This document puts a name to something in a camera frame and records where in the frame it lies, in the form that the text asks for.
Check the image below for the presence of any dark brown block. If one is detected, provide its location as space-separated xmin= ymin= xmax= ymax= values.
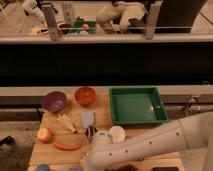
xmin=152 ymin=167 xmax=179 ymax=171

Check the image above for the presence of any green plastic tray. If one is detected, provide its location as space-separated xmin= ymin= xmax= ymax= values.
xmin=109 ymin=87 xmax=169 ymax=125

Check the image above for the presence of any white paper cup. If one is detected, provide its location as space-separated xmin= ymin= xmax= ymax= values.
xmin=109 ymin=126 xmax=126 ymax=143

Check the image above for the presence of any purple bowl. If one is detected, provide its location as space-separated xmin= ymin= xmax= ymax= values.
xmin=41 ymin=91 xmax=67 ymax=113

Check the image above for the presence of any brown cookie pile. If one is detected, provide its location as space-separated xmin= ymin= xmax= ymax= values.
xmin=104 ymin=164 xmax=139 ymax=171

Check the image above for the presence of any grey cloth piece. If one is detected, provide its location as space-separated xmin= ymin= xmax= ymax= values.
xmin=80 ymin=112 xmax=95 ymax=129

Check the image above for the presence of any blue round object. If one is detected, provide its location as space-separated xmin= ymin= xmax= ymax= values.
xmin=34 ymin=164 xmax=51 ymax=171

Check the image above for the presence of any wooden board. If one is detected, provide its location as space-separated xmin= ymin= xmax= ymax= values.
xmin=28 ymin=93 xmax=185 ymax=171

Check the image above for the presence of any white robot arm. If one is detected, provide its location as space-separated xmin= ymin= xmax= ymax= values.
xmin=81 ymin=112 xmax=213 ymax=171

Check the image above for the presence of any small metal cup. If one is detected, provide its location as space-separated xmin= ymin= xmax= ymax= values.
xmin=85 ymin=126 xmax=97 ymax=138

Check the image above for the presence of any orange bowl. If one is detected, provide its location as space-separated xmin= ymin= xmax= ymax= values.
xmin=74 ymin=87 xmax=96 ymax=107

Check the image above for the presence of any red yellow apple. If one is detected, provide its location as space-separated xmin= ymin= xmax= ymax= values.
xmin=37 ymin=128 xmax=53 ymax=143

